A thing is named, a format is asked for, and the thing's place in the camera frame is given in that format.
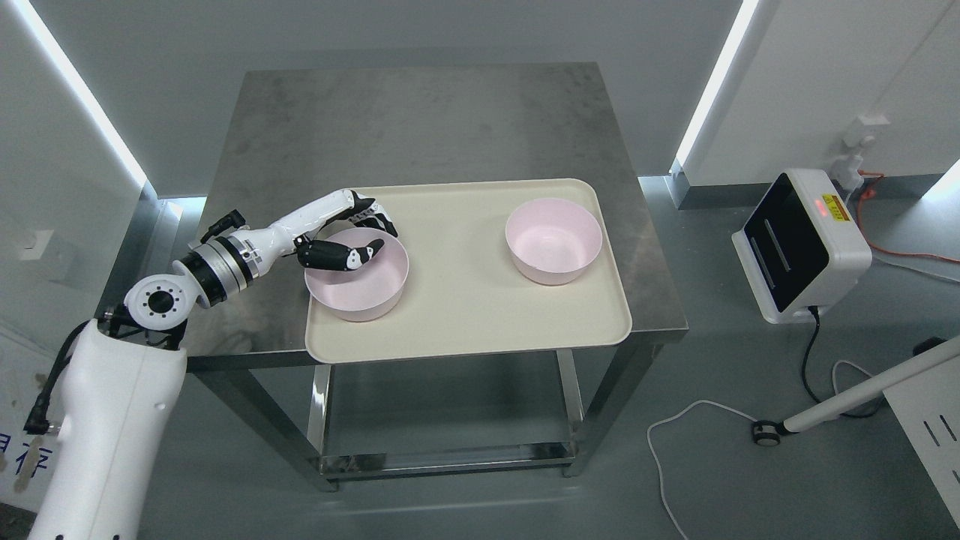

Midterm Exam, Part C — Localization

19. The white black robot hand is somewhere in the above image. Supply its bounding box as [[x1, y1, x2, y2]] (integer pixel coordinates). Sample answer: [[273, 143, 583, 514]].
[[271, 189, 400, 272]]

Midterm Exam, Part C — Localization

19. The pink bowl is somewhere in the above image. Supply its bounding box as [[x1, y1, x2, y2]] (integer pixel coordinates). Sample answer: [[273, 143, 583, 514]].
[[505, 197, 604, 286], [303, 228, 410, 322]]

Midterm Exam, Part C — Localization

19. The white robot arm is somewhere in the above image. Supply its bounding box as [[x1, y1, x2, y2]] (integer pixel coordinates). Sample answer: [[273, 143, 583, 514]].
[[24, 211, 315, 539]]

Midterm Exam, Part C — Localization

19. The stainless steel table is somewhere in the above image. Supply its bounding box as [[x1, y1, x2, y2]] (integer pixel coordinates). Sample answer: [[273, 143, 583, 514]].
[[201, 64, 689, 485]]

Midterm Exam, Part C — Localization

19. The beige plastic tray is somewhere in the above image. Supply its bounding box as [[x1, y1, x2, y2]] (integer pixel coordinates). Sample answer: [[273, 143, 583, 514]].
[[304, 178, 633, 365]]

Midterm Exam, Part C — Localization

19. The white black box device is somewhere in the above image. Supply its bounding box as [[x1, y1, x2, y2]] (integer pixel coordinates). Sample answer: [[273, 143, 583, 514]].
[[731, 168, 873, 324]]

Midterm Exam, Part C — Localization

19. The white stand leg with caster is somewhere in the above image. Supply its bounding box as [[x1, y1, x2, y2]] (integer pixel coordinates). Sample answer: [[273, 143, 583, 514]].
[[751, 336, 959, 447]]

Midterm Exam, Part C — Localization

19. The white perforated panel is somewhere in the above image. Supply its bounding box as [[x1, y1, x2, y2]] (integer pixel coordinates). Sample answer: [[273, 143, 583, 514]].
[[884, 360, 959, 523]]

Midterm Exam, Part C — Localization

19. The white wall outlet left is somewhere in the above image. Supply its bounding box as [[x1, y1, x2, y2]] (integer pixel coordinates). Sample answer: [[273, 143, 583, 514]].
[[17, 229, 54, 261]]

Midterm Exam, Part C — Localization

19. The black power cable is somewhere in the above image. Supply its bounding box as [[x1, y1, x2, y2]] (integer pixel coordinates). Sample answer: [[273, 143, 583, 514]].
[[799, 305, 884, 419]]

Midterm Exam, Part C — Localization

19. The white wall socket plug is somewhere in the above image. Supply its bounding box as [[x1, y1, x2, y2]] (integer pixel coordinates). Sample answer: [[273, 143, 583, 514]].
[[829, 114, 890, 195]]

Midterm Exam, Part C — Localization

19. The orange cable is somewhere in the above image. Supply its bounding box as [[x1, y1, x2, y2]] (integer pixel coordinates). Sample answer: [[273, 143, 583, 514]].
[[856, 172, 960, 264]]

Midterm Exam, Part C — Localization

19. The white cable on floor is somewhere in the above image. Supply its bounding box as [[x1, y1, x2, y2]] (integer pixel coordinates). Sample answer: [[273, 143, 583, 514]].
[[646, 359, 875, 540]]

